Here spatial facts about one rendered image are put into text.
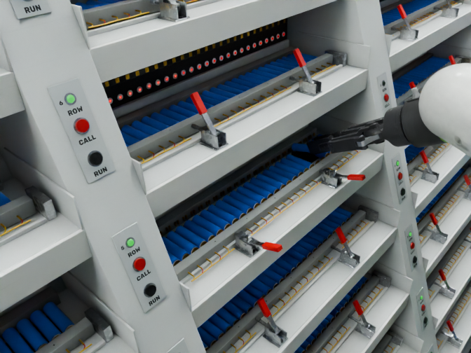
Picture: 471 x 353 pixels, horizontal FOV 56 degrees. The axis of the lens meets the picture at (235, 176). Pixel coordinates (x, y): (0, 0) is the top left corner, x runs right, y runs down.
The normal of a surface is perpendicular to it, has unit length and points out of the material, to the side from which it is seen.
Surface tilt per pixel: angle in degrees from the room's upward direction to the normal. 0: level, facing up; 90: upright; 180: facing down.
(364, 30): 90
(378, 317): 19
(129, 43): 109
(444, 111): 80
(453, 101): 66
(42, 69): 90
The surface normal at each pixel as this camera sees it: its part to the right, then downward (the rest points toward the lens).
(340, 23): -0.68, 0.43
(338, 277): -0.04, -0.84
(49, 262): 0.73, 0.34
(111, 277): 0.68, 0.06
